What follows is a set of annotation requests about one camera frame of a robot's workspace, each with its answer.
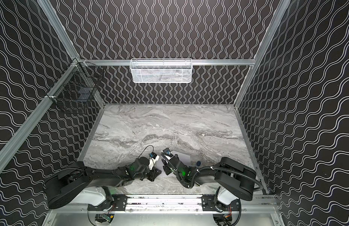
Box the white envelope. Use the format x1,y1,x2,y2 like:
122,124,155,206
155,151,191,178

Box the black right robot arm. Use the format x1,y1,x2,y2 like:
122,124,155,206
161,153,263,201

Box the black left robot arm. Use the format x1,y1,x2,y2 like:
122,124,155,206
43,157,161,210

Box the aluminium back crossbar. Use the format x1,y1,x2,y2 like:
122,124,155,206
79,58,255,66

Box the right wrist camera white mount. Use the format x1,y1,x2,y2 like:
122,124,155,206
160,148,179,168

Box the white wire mesh basket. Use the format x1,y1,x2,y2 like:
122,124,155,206
129,58,193,83

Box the black wire basket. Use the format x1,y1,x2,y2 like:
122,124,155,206
49,62,104,115

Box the aluminium left side rail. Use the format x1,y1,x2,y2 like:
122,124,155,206
0,59,79,174

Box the aluminium corner post left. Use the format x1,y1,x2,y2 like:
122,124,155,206
38,0,80,60

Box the aluminium corner post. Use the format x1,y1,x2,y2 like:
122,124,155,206
38,0,80,60
234,0,291,109

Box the aluminium corner post right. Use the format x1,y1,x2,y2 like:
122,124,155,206
234,0,291,109

